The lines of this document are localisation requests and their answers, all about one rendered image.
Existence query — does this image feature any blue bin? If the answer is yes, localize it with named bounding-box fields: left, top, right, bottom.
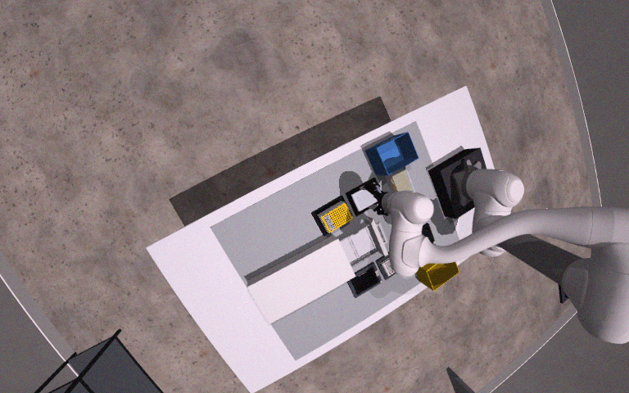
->
left=365, top=132, right=419, bottom=175

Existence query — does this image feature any grey bench mat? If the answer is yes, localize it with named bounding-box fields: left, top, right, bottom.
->
left=210, top=121, right=459, bottom=360

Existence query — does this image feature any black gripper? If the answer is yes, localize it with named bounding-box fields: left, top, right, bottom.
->
left=360, top=182, right=389, bottom=216

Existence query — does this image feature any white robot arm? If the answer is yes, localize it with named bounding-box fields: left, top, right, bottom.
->
left=382, top=160, right=629, bottom=344

